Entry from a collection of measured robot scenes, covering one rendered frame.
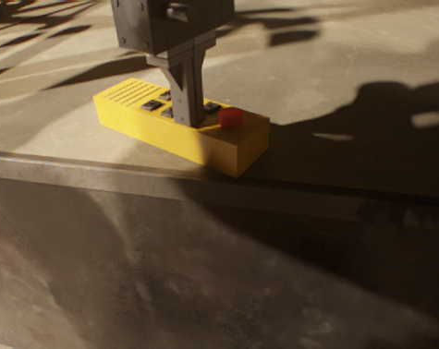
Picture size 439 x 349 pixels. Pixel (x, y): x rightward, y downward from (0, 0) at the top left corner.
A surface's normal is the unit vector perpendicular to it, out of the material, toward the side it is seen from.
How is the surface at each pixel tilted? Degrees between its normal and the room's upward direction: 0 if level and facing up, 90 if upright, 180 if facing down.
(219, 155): 90
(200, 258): 90
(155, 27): 90
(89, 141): 0
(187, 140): 90
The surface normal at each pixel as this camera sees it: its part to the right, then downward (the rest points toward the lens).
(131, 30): -0.57, 0.52
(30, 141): -0.04, -0.79
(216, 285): -0.21, 0.61
